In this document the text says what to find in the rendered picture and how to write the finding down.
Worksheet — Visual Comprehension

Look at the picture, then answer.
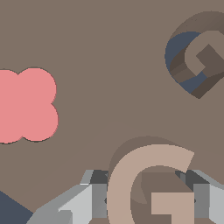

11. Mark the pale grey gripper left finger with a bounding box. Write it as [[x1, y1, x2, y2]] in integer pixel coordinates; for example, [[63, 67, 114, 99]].
[[26, 169, 109, 224]]

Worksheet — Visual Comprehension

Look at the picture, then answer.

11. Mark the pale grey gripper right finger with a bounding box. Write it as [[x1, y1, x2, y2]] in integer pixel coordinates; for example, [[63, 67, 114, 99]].
[[174, 169, 224, 224]]

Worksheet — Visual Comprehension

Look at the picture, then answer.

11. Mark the tan letter G block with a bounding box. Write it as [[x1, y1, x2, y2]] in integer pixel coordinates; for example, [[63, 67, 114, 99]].
[[106, 135, 196, 224]]

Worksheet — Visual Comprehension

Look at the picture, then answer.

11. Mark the brown board with cutout slots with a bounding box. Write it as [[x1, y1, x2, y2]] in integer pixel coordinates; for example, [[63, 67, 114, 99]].
[[0, 0, 224, 224]]

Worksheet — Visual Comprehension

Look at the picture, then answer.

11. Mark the pink four-lobed clover block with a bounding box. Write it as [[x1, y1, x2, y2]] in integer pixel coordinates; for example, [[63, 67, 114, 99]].
[[0, 66, 60, 145]]

